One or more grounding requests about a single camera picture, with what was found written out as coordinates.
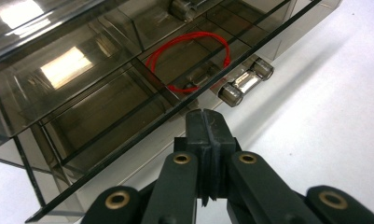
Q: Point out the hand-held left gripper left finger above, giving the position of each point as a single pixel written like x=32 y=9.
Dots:
x=197 y=140

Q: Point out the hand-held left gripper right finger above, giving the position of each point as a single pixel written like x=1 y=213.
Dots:
x=222 y=137

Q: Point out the clear acrylic drawer organizer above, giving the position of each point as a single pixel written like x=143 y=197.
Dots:
x=97 y=118

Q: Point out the smoky transparent drawer box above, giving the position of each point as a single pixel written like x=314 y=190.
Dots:
x=35 y=31

